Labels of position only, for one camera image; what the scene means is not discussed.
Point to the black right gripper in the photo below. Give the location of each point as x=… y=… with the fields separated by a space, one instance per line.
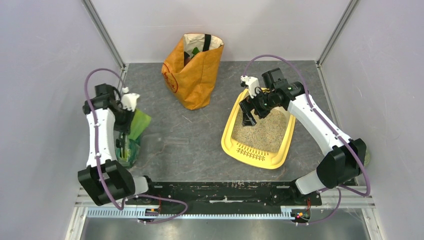
x=249 y=104

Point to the green cat litter bag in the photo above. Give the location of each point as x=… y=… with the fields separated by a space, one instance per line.
x=139 y=123

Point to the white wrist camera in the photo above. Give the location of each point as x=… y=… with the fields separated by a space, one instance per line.
x=252 y=84
x=129 y=99

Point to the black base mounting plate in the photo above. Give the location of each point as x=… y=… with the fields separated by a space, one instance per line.
x=225 y=197

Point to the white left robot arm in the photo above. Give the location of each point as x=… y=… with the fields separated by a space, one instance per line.
x=104 y=178

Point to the green netted melon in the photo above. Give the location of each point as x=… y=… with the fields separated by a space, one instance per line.
x=367 y=158

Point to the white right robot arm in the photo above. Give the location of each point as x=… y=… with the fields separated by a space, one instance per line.
x=344 y=157

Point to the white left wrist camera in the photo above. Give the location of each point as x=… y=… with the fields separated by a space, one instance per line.
x=129 y=99

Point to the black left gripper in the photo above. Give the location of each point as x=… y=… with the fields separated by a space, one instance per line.
x=126 y=128

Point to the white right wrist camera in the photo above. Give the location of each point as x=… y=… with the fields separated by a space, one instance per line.
x=252 y=84

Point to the orange paper shopping bag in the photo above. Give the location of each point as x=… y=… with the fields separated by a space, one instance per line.
x=190 y=70

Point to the yellow litter box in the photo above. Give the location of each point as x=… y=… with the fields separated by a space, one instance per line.
x=264 y=145

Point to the aluminium slotted rail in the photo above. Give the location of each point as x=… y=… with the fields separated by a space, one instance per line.
x=147 y=213

